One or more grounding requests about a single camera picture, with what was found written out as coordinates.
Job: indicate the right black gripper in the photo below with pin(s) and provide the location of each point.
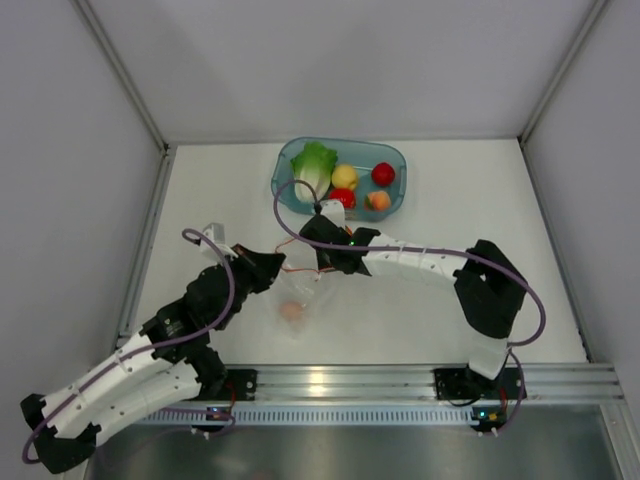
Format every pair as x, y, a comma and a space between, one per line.
323, 263

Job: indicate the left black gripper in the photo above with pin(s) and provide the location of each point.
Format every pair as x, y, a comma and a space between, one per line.
263, 267

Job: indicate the pale pink fake egg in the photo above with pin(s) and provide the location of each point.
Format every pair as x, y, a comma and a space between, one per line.
292, 311

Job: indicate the clear zip top bag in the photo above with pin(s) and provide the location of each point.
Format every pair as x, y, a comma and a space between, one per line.
300, 280

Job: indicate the fake strawberry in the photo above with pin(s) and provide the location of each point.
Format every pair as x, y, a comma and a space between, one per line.
345, 196

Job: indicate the fake peach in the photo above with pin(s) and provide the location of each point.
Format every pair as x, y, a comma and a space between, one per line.
377, 201

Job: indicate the yellow fake fruit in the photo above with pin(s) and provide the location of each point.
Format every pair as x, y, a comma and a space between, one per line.
344, 176

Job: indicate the red fake pepper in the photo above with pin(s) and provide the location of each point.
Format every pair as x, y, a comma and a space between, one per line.
383, 174

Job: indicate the green fake vegetable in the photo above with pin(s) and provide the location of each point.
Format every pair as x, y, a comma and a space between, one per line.
313, 168

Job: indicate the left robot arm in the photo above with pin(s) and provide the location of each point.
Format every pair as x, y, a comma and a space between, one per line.
167, 360

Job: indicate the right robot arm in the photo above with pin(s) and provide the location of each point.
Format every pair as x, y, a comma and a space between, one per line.
489, 289

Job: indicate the teal plastic bin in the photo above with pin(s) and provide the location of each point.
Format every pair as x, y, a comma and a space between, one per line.
364, 157

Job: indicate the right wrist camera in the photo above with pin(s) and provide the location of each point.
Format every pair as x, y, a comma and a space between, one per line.
334, 211

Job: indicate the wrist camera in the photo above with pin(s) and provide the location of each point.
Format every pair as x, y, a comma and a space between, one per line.
334, 211
213, 240

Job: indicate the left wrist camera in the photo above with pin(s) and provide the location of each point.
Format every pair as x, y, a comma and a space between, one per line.
213, 240

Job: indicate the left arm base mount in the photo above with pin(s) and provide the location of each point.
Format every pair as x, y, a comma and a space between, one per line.
240, 385

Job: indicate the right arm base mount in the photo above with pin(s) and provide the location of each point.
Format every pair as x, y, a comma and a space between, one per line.
457, 386

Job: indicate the slotted cable duct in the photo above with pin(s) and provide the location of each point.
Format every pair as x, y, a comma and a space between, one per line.
324, 415

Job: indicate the aluminium mounting rail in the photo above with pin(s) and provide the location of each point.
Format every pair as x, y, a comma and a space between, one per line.
582, 383

